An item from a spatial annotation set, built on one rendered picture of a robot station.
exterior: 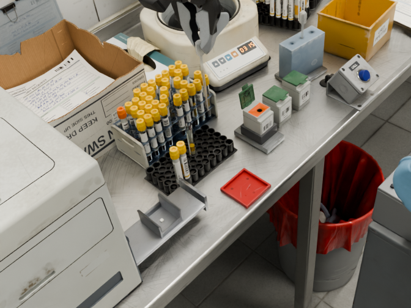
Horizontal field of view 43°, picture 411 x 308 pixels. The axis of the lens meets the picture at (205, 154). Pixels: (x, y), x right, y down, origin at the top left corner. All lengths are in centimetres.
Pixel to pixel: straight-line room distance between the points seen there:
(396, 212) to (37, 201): 56
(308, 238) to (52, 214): 83
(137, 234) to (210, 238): 13
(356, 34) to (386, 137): 118
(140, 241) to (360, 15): 80
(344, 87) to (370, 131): 127
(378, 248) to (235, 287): 97
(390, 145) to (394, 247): 142
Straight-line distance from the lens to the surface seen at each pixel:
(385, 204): 90
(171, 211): 90
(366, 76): 113
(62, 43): 128
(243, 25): 122
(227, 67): 120
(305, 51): 117
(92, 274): 78
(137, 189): 101
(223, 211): 95
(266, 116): 102
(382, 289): 107
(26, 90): 123
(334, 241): 154
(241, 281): 188
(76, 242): 72
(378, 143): 234
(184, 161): 94
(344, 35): 126
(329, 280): 178
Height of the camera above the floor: 162
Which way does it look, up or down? 45 degrees down
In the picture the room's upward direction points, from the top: 8 degrees counter-clockwise
